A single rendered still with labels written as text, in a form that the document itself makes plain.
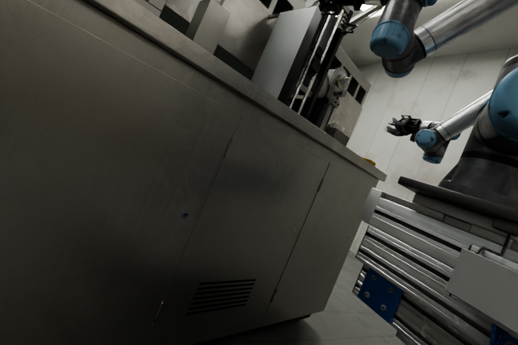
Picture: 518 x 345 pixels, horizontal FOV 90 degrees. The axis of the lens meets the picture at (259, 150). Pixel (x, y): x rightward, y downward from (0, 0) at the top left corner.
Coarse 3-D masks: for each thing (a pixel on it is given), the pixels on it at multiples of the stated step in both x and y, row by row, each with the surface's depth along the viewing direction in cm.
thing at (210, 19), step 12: (204, 0) 92; (216, 0) 94; (204, 12) 89; (216, 12) 92; (228, 12) 95; (192, 24) 94; (204, 24) 90; (216, 24) 93; (192, 36) 90; (204, 36) 91; (216, 36) 94; (204, 48) 92
